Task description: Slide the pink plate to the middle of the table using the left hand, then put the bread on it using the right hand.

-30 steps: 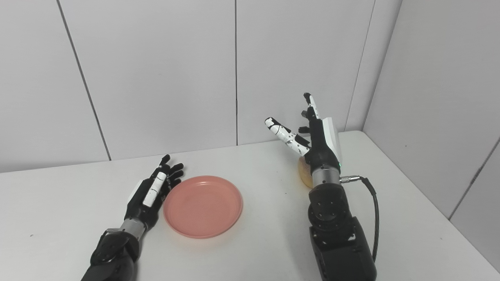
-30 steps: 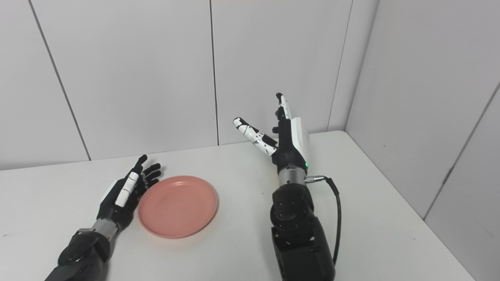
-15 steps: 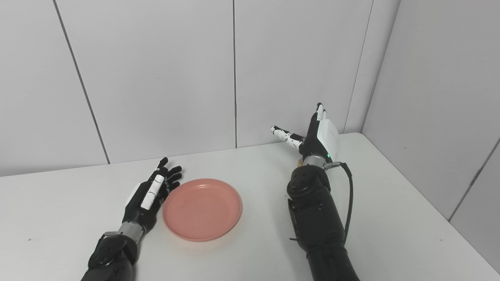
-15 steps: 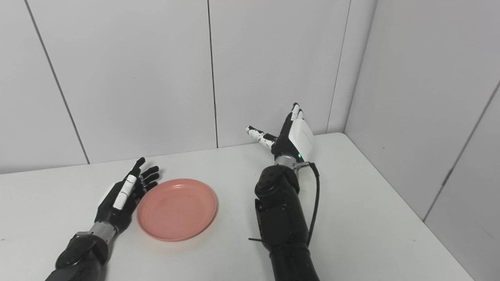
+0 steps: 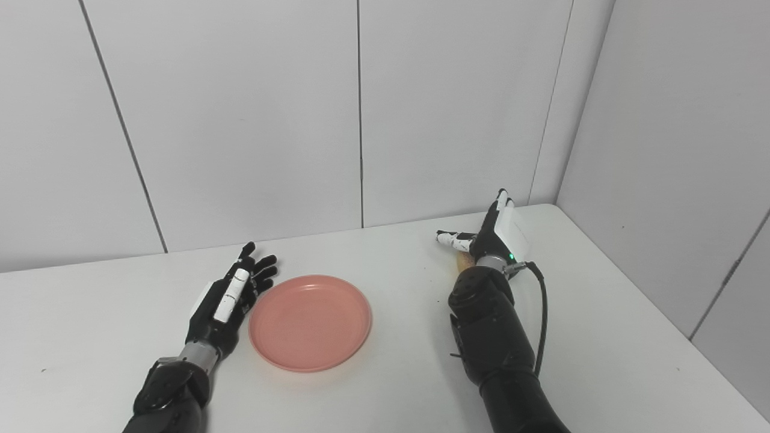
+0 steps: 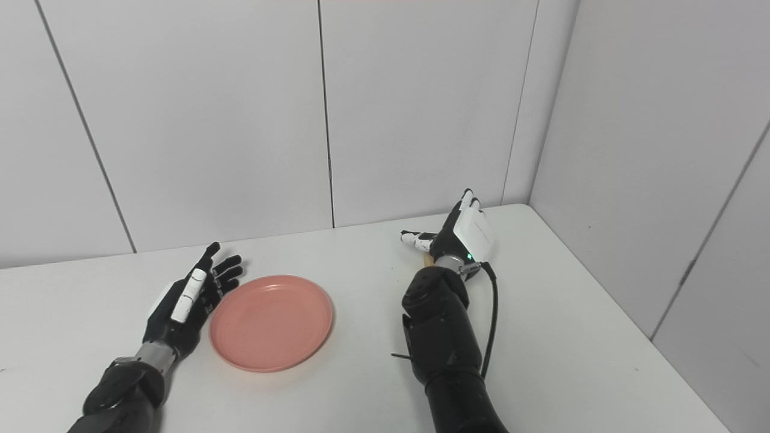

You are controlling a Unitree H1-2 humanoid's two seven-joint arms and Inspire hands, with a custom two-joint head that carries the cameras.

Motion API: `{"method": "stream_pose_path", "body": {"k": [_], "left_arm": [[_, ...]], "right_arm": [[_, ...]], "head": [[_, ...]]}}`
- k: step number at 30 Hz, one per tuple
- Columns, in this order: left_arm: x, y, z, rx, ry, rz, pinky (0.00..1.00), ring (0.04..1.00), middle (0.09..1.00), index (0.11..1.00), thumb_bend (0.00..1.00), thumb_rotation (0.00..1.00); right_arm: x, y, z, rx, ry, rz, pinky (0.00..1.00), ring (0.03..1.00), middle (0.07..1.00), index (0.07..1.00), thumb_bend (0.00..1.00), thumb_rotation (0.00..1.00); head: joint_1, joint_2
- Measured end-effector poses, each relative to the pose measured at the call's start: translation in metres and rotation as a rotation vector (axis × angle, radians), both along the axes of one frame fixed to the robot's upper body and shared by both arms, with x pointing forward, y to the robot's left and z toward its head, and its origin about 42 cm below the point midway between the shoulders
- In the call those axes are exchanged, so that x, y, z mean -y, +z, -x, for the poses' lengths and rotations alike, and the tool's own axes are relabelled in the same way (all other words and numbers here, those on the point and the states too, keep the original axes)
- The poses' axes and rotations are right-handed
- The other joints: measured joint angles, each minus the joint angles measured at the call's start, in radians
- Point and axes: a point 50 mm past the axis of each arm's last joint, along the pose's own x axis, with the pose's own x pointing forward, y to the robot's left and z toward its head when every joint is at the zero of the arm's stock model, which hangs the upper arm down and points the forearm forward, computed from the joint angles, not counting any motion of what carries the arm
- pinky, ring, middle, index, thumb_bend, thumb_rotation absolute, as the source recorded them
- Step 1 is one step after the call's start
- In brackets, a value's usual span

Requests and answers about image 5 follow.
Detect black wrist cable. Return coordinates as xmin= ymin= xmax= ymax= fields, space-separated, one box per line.
xmin=504 ymin=261 xmax=549 ymax=378

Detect pink round plate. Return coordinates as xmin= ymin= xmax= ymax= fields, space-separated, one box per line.
xmin=248 ymin=275 xmax=373 ymax=373

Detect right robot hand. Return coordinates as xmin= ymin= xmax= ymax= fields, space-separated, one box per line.
xmin=436 ymin=188 xmax=531 ymax=266

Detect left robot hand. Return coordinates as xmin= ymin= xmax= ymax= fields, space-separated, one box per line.
xmin=185 ymin=242 xmax=279 ymax=361

